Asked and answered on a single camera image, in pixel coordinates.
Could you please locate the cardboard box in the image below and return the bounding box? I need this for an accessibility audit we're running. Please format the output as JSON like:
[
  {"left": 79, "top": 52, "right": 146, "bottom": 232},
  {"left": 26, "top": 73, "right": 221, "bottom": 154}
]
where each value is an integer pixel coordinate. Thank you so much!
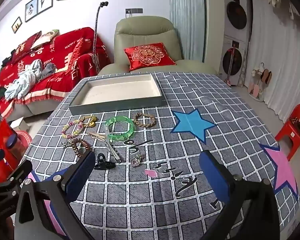
[{"left": 10, "top": 117, "right": 28, "bottom": 130}]

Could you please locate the black claw hair clip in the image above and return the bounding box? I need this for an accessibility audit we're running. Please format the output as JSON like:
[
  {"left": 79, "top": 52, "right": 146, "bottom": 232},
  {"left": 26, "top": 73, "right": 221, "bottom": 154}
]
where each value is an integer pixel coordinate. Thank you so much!
[{"left": 94, "top": 152, "right": 116, "bottom": 170}]

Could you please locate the gooseneck phone stand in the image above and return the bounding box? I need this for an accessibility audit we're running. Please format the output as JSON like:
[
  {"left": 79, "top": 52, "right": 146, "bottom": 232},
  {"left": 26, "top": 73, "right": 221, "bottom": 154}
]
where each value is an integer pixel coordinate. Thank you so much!
[{"left": 91, "top": 1, "right": 109, "bottom": 75}]

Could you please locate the light blue clothes pile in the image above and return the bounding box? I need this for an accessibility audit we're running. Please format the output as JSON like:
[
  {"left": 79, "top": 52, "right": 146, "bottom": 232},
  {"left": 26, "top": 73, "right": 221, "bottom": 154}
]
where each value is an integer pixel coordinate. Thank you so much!
[{"left": 4, "top": 59, "right": 44, "bottom": 100}]

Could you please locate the white and green pillow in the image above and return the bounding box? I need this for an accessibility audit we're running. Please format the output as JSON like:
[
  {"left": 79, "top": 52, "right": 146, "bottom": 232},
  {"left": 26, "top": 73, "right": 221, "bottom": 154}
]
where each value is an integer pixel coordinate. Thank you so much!
[{"left": 31, "top": 29, "right": 59, "bottom": 49}]

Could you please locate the pale blue curtain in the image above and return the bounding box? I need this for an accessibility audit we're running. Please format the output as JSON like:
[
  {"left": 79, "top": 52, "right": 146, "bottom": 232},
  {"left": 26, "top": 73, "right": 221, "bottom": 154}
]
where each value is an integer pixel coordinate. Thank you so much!
[{"left": 169, "top": 0, "right": 205, "bottom": 63}]

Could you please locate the heart-shaped brooch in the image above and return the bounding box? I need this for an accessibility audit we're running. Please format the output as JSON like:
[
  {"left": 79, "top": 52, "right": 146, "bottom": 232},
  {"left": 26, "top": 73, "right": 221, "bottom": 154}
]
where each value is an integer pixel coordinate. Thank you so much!
[{"left": 130, "top": 152, "right": 145, "bottom": 167}]

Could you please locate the grey checked tablecloth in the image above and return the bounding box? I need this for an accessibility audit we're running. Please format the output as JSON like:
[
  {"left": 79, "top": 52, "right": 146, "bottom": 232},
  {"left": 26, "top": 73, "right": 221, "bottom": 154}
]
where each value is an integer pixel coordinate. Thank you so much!
[{"left": 22, "top": 71, "right": 300, "bottom": 240}]

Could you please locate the round red mat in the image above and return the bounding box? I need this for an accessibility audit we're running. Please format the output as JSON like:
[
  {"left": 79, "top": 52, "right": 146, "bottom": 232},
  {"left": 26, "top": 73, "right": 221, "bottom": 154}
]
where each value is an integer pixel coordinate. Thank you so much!
[{"left": 16, "top": 130, "right": 33, "bottom": 143}]

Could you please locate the red plastic stool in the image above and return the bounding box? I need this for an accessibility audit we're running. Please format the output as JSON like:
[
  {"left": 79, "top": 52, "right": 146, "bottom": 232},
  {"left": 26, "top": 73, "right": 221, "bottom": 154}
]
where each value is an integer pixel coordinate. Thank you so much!
[{"left": 275, "top": 104, "right": 300, "bottom": 160}]

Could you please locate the red pillow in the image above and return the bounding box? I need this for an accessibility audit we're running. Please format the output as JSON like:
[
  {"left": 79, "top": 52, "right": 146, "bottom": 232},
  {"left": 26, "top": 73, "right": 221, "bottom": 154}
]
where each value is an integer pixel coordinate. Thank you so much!
[{"left": 11, "top": 31, "right": 43, "bottom": 63}]

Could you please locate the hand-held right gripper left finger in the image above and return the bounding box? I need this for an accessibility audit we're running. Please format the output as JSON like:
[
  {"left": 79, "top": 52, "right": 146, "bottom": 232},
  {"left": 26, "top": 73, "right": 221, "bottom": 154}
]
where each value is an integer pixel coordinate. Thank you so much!
[{"left": 14, "top": 150, "right": 97, "bottom": 240}]

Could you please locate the green translucent bangle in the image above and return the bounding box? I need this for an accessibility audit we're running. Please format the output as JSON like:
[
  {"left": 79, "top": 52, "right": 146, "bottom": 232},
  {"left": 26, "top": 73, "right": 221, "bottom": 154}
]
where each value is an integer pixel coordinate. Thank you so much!
[{"left": 104, "top": 116, "right": 135, "bottom": 142}]

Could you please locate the red bag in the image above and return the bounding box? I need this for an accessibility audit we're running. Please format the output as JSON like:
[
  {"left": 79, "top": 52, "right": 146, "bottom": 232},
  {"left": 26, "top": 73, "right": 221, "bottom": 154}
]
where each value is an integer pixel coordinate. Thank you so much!
[{"left": 0, "top": 120, "right": 28, "bottom": 183}]

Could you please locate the green armchair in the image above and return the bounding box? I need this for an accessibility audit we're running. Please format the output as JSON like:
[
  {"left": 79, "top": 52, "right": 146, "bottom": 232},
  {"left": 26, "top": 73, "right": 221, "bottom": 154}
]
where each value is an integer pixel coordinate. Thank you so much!
[{"left": 97, "top": 16, "right": 219, "bottom": 77}]

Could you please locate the red covered sofa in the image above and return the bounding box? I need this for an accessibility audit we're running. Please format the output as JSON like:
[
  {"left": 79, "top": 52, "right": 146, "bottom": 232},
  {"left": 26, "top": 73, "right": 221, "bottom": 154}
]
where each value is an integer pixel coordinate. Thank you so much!
[{"left": 0, "top": 27, "right": 113, "bottom": 120}]

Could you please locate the white washing machine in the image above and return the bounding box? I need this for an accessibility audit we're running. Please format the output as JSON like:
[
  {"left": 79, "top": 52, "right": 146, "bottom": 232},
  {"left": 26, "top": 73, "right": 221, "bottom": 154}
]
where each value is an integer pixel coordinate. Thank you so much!
[
  {"left": 224, "top": 0, "right": 252, "bottom": 43},
  {"left": 219, "top": 35, "right": 248, "bottom": 87}
]

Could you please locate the jar with dark lid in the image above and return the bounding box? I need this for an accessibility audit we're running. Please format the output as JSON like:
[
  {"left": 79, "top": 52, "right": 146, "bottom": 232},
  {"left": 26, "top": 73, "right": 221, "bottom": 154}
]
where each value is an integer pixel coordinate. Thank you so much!
[{"left": 7, "top": 134, "right": 24, "bottom": 162}]

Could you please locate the small black picture frame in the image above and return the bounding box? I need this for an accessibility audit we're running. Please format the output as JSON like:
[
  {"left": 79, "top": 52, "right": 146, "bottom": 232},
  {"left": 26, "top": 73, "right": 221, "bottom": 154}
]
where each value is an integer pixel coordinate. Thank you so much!
[{"left": 12, "top": 17, "right": 22, "bottom": 33}]

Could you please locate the grey jewelry tray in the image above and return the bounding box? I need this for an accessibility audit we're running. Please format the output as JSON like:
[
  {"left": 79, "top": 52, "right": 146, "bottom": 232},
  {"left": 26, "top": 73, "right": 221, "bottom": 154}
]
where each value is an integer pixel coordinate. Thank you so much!
[{"left": 69, "top": 73, "right": 167, "bottom": 115}]

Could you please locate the pastel beaded bracelet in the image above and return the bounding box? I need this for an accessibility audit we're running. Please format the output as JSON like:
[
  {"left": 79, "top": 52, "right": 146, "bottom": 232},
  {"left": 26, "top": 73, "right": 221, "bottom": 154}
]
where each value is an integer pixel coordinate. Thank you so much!
[{"left": 62, "top": 119, "right": 87, "bottom": 139}]

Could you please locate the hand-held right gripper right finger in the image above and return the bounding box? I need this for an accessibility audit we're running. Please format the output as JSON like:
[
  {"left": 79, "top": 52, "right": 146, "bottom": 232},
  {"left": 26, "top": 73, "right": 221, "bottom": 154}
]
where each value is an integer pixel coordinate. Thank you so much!
[{"left": 199, "top": 150, "right": 282, "bottom": 240}]

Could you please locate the grey sofa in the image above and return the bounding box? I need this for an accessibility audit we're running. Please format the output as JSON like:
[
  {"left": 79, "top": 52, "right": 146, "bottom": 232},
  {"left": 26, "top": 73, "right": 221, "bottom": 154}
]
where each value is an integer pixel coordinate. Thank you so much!
[{"left": 14, "top": 90, "right": 73, "bottom": 118}]

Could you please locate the silver hair clip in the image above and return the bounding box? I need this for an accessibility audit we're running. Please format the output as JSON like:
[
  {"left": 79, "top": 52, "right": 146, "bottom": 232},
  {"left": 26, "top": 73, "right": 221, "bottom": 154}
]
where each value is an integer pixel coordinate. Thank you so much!
[{"left": 105, "top": 141, "right": 122, "bottom": 163}]

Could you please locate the thin gold hair pin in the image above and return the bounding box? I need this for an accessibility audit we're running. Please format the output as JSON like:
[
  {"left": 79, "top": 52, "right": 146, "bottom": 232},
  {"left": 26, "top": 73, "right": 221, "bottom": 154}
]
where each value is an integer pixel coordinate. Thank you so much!
[{"left": 88, "top": 132, "right": 107, "bottom": 140}]

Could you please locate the slipper rack with slippers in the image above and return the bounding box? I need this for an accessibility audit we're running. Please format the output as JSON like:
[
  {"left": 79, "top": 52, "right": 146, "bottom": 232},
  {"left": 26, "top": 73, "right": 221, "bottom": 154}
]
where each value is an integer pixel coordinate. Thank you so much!
[{"left": 247, "top": 62, "right": 273, "bottom": 103}]

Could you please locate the brown spiral hair tie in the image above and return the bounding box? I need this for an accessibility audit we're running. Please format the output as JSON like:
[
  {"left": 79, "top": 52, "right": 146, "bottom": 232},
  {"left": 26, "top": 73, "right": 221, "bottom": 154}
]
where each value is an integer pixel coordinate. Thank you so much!
[{"left": 71, "top": 138, "right": 93, "bottom": 158}]

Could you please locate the brown braided rope bracelet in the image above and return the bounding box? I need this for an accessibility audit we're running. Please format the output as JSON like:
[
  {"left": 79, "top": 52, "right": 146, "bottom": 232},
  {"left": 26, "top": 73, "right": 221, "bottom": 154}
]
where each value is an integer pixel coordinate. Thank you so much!
[{"left": 133, "top": 112, "right": 157, "bottom": 130}]

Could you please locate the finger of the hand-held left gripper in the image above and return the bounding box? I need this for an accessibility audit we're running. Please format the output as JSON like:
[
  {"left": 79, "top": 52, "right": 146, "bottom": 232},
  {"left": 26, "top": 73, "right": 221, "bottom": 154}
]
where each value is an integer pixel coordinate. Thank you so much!
[{"left": 5, "top": 159, "right": 33, "bottom": 188}]

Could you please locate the red embroidered cushion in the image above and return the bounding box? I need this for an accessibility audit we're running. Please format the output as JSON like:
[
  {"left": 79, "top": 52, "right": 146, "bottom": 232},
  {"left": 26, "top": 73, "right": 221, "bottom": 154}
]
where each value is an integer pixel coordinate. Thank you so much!
[{"left": 123, "top": 42, "right": 177, "bottom": 72}]

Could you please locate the white curtain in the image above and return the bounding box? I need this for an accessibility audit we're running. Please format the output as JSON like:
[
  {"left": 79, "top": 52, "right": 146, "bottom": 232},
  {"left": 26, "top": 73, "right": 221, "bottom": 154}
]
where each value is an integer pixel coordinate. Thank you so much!
[{"left": 245, "top": 0, "right": 300, "bottom": 125}]

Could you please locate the red mop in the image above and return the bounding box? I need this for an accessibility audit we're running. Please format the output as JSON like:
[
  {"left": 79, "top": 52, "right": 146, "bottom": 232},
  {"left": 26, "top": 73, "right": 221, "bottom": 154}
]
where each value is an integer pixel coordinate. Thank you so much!
[{"left": 225, "top": 41, "right": 237, "bottom": 85}]

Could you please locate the grey garment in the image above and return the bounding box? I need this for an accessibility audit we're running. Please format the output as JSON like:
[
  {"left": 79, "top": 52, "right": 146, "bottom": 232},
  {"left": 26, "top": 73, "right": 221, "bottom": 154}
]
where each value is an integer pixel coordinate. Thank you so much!
[{"left": 41, "top": 62, "right": 57, "bottom": 78}]

